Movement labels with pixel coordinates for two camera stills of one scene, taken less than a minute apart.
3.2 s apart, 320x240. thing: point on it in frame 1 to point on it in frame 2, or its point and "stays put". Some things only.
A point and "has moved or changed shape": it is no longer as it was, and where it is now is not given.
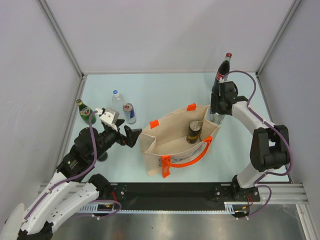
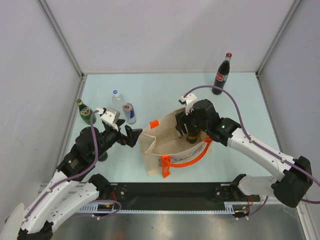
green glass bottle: (85, 112) stays put
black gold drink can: (193, 132) stays put
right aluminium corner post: (287, 19) stays put
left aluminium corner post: (57, 31) stays put
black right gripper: (215, 98) to (182, 118)
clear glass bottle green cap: (217, 118) has moved or changed shape
